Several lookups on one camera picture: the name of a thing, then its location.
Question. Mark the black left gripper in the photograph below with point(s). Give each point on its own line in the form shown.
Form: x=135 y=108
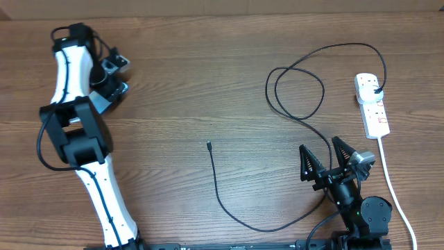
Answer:
x=113 y=89

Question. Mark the white power strip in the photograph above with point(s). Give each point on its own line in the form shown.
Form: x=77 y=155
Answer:
x=373 y=114

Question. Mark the white charger plug adapter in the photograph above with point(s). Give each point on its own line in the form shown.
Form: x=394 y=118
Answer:
x=369 y=94

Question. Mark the blue Galaxy smartphone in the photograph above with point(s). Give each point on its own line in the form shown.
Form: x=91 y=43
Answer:
x=103 y=104

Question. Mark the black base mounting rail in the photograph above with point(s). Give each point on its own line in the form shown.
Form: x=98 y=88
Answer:
x=239 y=246

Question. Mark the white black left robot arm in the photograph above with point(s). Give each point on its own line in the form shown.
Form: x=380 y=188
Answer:
x=79 y=134

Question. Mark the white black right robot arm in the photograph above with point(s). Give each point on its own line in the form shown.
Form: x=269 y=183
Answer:
x=366 y=219

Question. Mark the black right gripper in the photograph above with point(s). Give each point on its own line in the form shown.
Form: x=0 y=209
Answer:
x=316 y=169

